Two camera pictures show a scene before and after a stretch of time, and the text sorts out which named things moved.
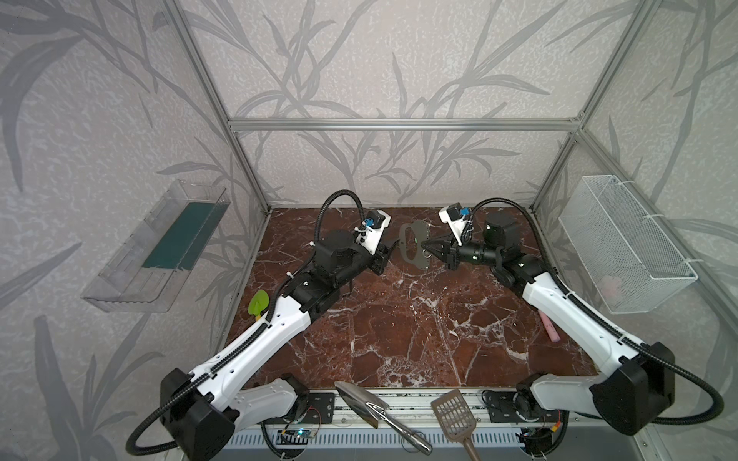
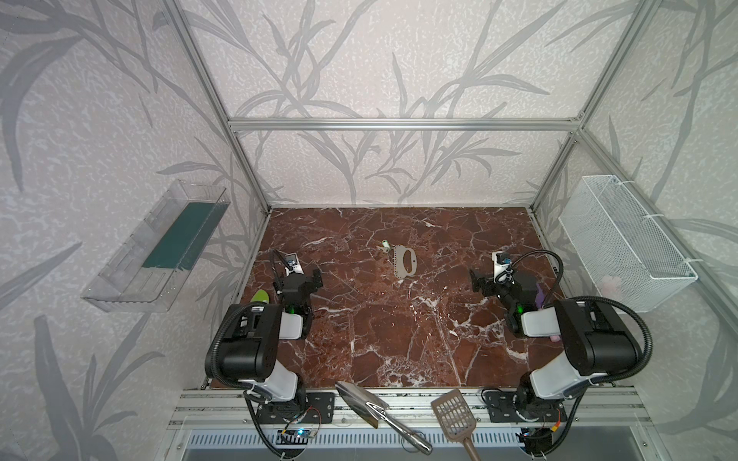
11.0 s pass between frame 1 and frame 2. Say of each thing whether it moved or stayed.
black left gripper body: moved
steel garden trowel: stayed
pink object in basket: stayed
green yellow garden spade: stayed
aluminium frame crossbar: stayed
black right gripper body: moved
